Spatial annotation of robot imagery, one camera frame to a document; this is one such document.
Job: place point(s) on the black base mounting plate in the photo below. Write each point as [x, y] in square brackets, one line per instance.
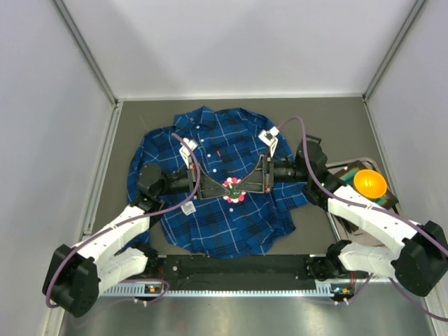
[248, 273]

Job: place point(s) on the small black frame stand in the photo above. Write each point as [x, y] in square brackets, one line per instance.
[313, 138]

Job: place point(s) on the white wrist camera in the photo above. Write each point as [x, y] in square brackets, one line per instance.
[185, 151]
[269, 138]

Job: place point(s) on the green square tray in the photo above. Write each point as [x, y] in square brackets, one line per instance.
[347, 171]

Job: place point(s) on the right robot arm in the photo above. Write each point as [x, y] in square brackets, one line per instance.
[413, 254]

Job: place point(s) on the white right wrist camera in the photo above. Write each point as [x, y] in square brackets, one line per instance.
[269, 138]

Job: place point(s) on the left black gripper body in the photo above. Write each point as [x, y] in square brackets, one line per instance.
[192, 183]

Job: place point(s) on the white paper tag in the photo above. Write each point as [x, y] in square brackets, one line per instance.
[188, 208]

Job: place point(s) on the orange plastic bowl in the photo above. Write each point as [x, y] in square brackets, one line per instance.
[370, 184]

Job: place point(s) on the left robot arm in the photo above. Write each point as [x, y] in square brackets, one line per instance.
[79, 274]

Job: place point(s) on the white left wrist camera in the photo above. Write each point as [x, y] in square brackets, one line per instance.
[185, 151]

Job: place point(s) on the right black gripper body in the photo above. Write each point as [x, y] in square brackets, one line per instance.
[267, 173]

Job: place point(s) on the metal baking tray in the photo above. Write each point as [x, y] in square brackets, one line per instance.
[345, 230]

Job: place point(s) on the pink pompom brooch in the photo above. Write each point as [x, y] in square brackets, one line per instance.
[235, 195]

